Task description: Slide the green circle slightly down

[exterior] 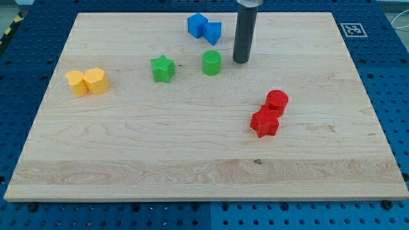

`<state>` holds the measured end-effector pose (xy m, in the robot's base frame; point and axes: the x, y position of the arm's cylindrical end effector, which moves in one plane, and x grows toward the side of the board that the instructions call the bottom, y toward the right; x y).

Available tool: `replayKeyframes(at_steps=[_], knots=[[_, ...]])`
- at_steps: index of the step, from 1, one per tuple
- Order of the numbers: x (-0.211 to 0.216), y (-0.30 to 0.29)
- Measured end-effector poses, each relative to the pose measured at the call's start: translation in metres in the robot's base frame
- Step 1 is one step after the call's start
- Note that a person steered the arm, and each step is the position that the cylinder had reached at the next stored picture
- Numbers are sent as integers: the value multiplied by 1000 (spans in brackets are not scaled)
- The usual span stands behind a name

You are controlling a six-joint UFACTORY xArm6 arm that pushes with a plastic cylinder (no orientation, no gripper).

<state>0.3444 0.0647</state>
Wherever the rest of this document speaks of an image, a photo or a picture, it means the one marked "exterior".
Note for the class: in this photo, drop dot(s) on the silver rod mount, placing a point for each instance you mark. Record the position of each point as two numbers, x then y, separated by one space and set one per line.
250 3

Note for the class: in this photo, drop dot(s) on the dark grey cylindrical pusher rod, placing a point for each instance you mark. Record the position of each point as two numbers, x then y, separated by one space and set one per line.
245 24

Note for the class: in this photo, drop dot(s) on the green cylinder block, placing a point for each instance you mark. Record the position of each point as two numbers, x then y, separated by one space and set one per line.
211 61

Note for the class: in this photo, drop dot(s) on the blue triangular block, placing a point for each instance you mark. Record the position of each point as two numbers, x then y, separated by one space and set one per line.
212 31

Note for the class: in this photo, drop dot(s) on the blue cube block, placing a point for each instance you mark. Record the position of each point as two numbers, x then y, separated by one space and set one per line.
196 25

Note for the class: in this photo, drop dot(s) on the red cylinder block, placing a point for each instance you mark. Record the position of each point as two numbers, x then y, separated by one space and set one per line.
277 100

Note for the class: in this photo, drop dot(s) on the green star block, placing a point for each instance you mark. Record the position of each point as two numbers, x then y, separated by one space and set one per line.
162 68

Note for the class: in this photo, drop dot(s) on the white fiducial marker tag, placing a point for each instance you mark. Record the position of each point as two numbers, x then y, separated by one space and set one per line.
353 30

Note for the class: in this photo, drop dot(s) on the red star block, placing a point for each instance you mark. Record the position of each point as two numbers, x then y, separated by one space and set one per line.
265 122

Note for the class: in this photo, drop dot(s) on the light wooden board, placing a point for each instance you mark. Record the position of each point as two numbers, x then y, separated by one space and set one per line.
190 139

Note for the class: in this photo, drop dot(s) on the yellow hexagon block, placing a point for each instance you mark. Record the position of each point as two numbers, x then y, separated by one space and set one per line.
96 80

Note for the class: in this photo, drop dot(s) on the yellow heart block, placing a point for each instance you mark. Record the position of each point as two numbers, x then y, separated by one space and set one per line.
76 82

